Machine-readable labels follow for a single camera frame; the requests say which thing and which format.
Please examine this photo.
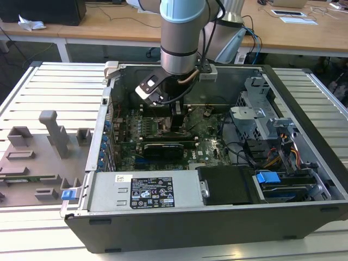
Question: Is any metal socket cover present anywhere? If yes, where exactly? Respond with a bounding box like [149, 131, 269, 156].
[183, 107, 207, 131]

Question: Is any black RAM slot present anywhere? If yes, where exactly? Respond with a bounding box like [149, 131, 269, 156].
[141, 108, 191, 113]
[140, 111, 191, 116]
[138, 138, 198, 145]
[139, 135, 197, 140]

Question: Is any CPU socket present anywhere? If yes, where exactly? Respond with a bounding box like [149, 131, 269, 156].
[153, 117, 191, 137]

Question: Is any black drive bay cover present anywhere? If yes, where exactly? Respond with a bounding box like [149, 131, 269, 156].
[196, 166, 258, 206]

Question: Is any black graphics card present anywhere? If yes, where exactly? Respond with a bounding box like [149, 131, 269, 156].
[142, 142, 185, 161]

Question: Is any grey case latch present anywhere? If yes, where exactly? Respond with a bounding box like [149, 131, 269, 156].
[104, 61, 120, 80]

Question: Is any green motherboard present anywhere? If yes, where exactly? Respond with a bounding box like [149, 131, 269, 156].
[113, 105, 237, 172]

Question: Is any silver metal drive cage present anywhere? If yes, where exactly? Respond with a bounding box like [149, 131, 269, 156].
[229, 77, 299, 142]

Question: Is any wooden desk with white legs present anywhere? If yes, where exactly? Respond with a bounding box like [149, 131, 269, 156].
[0, 0, 164, 63]

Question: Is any silver power supply unit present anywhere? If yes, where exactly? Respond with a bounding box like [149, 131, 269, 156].
[87, 170, 204, 213]

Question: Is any hard disk in blue carrier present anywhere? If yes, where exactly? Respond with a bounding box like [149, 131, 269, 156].
[254, 170, 323, 204]

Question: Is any white flat device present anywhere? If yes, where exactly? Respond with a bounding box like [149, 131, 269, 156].
[271, 9, 308, 17]

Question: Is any black open PC case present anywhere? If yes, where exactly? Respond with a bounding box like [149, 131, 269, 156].
[60, 61, 348, 253]

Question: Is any pale blue paper sheet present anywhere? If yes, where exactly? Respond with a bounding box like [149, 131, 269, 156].
[279, 16, 319, 26]

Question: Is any grey parts rack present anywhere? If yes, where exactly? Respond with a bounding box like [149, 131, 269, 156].
[0, 110, 92, 209]

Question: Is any black box on desk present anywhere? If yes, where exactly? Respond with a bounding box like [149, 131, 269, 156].
[0, 0, 87, 27]

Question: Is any crumpled white paper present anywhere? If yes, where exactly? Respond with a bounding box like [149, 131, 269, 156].
[17, 14, 46, 30]

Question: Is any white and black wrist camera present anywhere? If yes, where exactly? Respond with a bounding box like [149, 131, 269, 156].
[135, 72, 165, 107]

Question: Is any small grey wrist camera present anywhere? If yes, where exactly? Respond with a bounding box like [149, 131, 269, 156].
[199, 65, 219, 83]

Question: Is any black cable loop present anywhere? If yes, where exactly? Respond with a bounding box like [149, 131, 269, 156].
[220, 111, 258, 167]

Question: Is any blue cable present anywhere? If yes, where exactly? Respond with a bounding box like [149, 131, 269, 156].
[243, 26, 263, 66]

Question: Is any orange and yellow wire bundle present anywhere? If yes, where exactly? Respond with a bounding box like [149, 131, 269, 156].
[265, 146, 300, 169]

